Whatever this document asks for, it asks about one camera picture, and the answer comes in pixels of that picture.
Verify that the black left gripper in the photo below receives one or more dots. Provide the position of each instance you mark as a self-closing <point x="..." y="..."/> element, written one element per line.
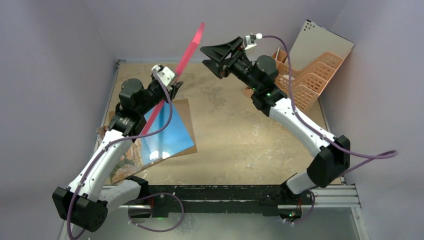
<point x="171" y="93"/>

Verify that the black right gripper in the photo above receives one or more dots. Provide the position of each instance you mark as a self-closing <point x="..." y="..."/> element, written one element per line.
<point x="230" y="59"/>

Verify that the pink picture frame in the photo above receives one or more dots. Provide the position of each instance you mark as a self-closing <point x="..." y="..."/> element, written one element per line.
<point x="179" y="70"/>

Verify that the beach landscape photo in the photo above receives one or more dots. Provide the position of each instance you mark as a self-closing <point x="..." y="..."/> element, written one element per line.
<point x="155" y="139"/>

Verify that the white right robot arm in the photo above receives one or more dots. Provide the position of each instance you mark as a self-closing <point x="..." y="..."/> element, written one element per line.
<point x="328" y="151"/>

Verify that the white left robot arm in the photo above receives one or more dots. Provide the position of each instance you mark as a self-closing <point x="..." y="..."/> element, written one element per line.
<point x="83" y="204"/>

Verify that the brown cardboard backing board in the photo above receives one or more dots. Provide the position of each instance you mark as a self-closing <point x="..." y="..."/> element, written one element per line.
<point x="185" y="132"/>

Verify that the orange plastic desk organizer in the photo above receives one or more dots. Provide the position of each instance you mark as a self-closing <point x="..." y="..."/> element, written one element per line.
<point x="307" y="84"/>

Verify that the grey perforated board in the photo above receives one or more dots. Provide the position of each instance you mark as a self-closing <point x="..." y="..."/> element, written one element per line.
<point x="314" y="40"/>

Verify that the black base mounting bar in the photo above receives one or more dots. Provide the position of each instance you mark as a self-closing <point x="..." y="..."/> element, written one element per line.
<point x="267" y="200"/>

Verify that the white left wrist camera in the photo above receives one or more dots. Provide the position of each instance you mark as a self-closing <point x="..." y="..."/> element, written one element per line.
<point x="164" y="74"/>

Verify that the aluminium rail frame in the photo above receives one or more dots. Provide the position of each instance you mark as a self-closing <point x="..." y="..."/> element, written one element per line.
<point x="325" y="197"/>

